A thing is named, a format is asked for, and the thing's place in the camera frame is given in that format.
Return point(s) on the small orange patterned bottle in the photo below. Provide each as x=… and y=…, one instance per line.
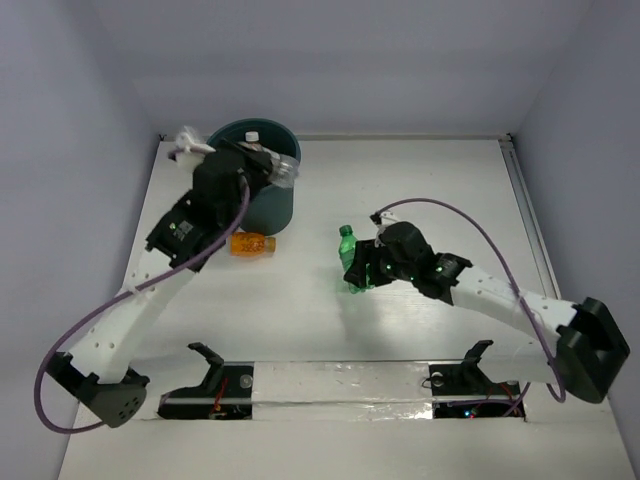
x=244, y=244

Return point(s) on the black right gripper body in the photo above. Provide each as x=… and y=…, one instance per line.
x=388, y=268

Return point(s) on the yellow blue label bottle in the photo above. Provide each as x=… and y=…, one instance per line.
x=252, y=141

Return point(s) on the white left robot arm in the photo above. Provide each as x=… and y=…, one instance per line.
x=92, y=360

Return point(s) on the green soda bottle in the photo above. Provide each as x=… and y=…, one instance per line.
x=346, y=231

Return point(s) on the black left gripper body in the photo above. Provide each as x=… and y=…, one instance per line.
x=255, y=156

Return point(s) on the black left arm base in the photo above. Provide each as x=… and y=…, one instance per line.
x=224, y=393

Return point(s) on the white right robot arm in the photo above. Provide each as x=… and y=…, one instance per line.
x=582, y=346

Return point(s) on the clear bottle black label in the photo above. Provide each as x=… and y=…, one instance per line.
x=284, y=171

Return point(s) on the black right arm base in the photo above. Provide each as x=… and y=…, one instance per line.
x=461, y=390

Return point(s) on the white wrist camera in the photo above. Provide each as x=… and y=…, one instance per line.
x=189, y=149
x=382, y=220

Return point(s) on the dark green plastic bin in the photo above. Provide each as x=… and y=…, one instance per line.
x=270, y=210

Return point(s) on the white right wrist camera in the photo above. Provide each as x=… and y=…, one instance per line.
x=382, y=220

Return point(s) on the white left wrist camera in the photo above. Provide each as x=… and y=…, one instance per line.
x=189, y=149

